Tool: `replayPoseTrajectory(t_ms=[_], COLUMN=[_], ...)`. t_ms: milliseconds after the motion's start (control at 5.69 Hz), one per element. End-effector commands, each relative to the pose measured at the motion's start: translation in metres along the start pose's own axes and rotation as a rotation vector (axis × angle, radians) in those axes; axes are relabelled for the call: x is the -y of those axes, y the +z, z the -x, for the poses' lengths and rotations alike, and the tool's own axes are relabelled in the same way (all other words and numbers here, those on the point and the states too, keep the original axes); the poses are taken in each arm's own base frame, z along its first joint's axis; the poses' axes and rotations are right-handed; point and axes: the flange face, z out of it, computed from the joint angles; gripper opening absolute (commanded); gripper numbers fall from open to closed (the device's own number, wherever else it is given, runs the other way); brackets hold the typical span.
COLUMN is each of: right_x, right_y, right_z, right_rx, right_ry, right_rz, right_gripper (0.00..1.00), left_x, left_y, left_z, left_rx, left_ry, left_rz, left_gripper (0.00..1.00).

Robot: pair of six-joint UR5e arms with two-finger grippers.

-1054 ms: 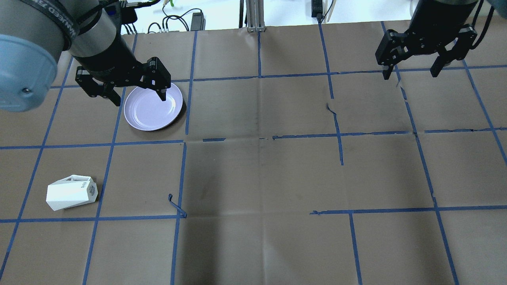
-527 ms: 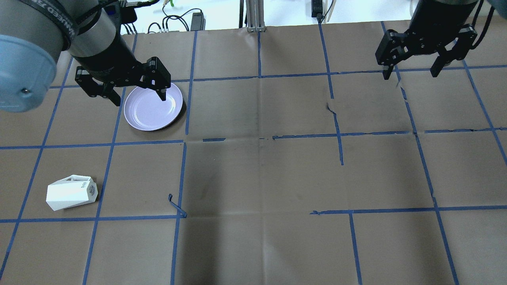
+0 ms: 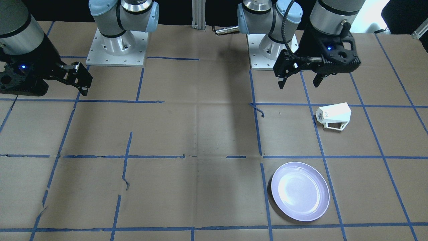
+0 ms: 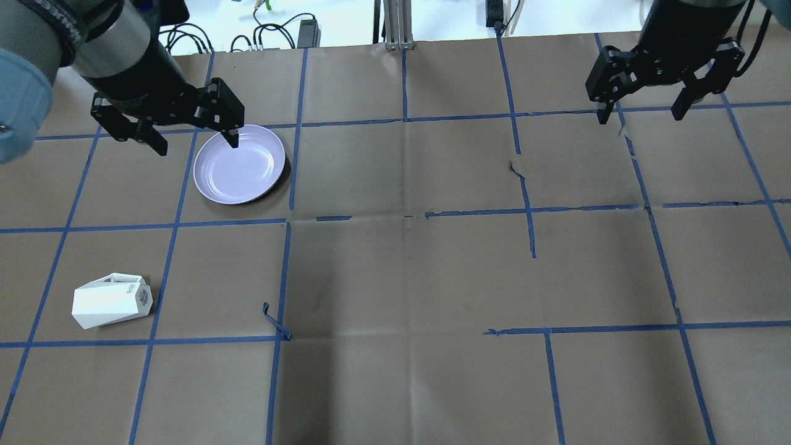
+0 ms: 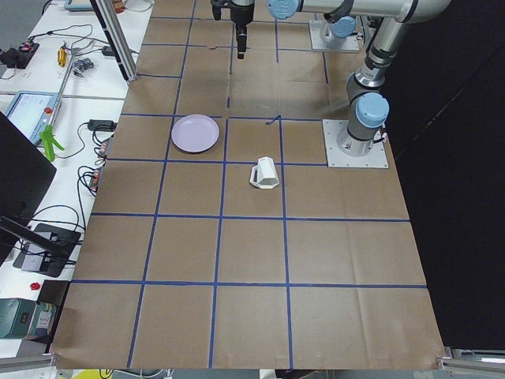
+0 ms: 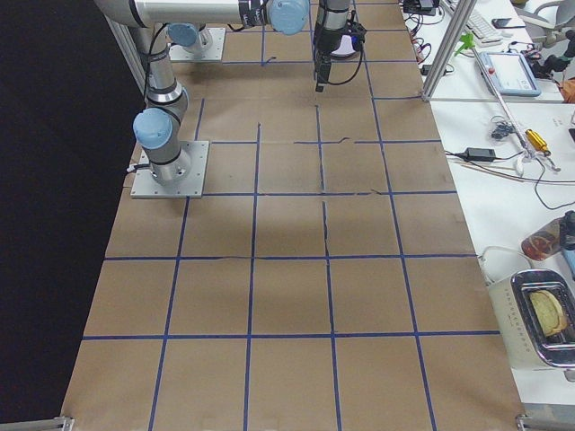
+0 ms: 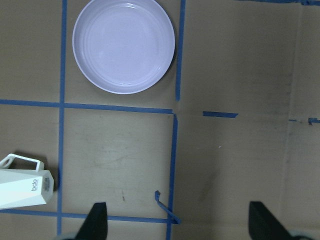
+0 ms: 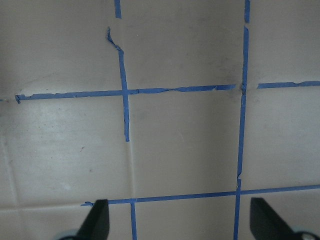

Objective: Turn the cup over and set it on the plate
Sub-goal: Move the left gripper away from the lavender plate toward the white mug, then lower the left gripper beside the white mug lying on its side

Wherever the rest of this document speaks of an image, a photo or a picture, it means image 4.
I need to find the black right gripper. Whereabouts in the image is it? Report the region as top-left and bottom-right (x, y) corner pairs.
(585, 38), (744, 125)

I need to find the aluminium frame post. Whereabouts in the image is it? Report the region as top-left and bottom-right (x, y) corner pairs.
(379, 0), (415, 51)

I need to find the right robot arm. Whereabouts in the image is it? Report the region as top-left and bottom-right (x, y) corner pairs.
(585, 1), (790, 125)

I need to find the black cables bundle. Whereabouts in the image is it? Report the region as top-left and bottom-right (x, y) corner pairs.
(159, 12), (316, 55)

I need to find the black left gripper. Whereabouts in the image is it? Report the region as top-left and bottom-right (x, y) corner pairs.
(91, 78), (245, 156)

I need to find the black power adapter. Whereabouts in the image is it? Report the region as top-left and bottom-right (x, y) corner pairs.
(296, 18), (320, 49)

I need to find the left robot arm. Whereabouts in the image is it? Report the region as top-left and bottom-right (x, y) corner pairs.
(1, 1), (245, 163)

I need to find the white faceted cup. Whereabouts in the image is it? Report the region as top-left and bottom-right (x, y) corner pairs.
(71, 273), (154, 329)

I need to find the lilac plate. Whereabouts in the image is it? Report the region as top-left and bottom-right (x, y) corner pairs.
(192, 125), (288, 205)

